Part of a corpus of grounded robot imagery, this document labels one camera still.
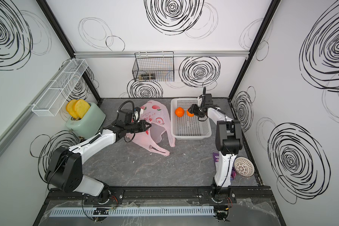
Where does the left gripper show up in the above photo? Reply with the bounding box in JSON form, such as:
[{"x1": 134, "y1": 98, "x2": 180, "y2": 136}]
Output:
[{"x1": 125, "y1": 120, "x2": 152, "y2": 134}]

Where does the orange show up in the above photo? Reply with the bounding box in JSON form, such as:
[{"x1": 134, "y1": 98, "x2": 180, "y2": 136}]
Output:
[
  {"x1": 175, "y1": 107, "x2": 185, "y2": 117},
  {"x1": 186, "y1": 109, "x2": 195, "y2": 117}
]

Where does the pink printed plastic bag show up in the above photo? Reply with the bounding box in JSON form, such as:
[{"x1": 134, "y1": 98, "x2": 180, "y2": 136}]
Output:
[{"x1": 126, "y1": 100, "x2": 176, "y2": 156}]

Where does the white perforated plastic basket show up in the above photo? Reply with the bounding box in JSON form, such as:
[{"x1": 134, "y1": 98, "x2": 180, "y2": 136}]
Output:
[{"x1": 170, "y1": 98, "x2": 212, "y2": 140}]

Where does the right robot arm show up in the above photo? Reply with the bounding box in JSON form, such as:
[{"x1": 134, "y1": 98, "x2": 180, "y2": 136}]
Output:
[{"x1": 188, "y1": 93, "x2": 243, "y2": 202}]

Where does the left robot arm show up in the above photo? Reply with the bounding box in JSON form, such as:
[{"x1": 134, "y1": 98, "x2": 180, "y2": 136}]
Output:
[{"x1": 44, "y1": 107, "x2": 151, "y2": 204}]

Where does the purple snack packet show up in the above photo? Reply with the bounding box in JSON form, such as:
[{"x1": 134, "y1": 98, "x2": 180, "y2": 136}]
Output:
[{"x1": 213, "y1": 152, "x2": 237, "y2": 181}]

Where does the dark bottle in basket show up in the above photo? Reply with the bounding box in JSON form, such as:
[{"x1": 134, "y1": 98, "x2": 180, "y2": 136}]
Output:
[{"x1": 138, "y1": 73, "x2": 156, "y2": 81}]

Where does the mint green toaster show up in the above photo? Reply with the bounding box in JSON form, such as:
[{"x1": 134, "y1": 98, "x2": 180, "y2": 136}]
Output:
[{"x1": 66, "y1": 102, "x2": 106, "y2": 139}]

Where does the yellow toast slice right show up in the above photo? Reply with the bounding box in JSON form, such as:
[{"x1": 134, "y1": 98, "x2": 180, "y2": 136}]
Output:
[{"x1": 73, "y1": 99, "x2": 90, "y2": 119}]

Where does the yellow toast slice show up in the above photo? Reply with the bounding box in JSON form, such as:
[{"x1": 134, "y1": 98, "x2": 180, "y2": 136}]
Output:
[
  {"x1": 73, "y1": 99, "x2": 90, "y2": 119},
  {"x1": 66, "y1": 99, "x2": 79, "y2": 119}
]

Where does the white round woven strainer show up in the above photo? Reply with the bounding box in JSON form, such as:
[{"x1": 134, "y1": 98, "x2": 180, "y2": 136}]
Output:
[{"x1": 234, "y1": 157, "x2": 255, "y2": 177}]

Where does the yellow toast slice left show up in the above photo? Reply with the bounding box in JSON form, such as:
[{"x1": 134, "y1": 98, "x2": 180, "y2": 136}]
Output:
[{"x1": 66, "y1": 99, "x2": 79, "y2": 119}]

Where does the black wire wall basket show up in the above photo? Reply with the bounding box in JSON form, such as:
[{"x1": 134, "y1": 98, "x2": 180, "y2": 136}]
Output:
[{"x1": 132, "y1": 56, "x2": 175, "y2": 82}]

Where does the aluminium wall rail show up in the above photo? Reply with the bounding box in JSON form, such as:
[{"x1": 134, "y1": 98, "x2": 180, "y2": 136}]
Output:
[{"x1": 74, "y1": 50, "x2": 249, "y2": 58}]

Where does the white wire wall shelf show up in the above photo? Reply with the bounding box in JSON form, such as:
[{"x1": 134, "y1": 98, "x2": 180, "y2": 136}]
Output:
[{"x1": 32, "y1": 58, "x2": 88, "y2": 117}]

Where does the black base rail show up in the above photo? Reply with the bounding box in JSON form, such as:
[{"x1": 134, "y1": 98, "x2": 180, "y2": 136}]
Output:
[{"x1": 44, "y1": 185, "x2": 275, "y2": 206}]

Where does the white slotted cable duct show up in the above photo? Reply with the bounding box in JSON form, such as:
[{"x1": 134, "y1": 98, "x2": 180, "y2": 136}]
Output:
[{"x1": 49, "y1": 206, "x2": 215, "y2": 218}]

